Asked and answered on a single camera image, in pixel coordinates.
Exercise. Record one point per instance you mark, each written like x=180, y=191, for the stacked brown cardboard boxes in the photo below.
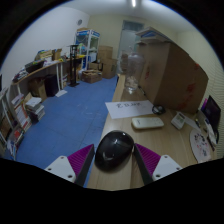
x=107, y=61

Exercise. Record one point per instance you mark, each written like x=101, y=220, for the plain white remote control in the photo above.
x=147, y=123

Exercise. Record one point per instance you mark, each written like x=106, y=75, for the open cardboard box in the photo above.
x=91, y=76

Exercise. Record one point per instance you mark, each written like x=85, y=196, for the stack of books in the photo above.
x=35, y=108

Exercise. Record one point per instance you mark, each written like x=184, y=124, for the small cardboard box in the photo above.
x=56, y=54

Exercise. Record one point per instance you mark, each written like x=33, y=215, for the wooden side desk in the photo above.
x=40, y=70

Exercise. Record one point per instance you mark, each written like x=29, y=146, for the round wall vent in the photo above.
x=79, y=22

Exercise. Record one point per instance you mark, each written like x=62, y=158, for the large brown cardboard box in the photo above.
x=173, y=76

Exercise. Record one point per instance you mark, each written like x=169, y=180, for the blue white glass cabinet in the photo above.
x=87, y=46

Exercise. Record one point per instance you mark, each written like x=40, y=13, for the ceiling light tube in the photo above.
x=133, y=3

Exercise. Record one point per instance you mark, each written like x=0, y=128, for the cardboard box under desk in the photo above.
x=37, y=88

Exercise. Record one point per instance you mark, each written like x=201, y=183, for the black floor stand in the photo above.
x=73, y=66

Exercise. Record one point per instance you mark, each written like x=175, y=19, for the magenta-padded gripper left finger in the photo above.
x=60, y=166

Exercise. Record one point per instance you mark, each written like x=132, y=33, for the white paper sheet with writing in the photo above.
x=128, y=110

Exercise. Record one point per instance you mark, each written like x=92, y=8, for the shelf unit with books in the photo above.
x=15, y=123

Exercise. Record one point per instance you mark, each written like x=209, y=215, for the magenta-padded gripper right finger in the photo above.
x=166, y=166

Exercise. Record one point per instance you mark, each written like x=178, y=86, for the black screen monitor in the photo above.
x=212, y=113

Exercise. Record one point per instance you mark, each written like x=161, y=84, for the black bin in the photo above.
x=51, y=85

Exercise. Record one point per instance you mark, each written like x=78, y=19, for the black computer mouse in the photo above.
x=113, y=150

